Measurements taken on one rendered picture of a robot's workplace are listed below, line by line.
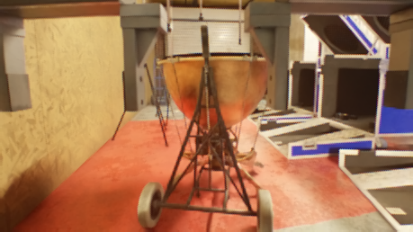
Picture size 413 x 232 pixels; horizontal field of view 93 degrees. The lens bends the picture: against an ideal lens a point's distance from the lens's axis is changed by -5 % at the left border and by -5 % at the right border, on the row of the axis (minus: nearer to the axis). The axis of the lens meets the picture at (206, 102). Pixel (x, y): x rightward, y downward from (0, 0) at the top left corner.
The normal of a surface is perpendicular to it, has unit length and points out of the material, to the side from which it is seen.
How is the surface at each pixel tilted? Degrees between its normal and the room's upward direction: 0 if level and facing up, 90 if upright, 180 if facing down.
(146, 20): 90
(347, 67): 90
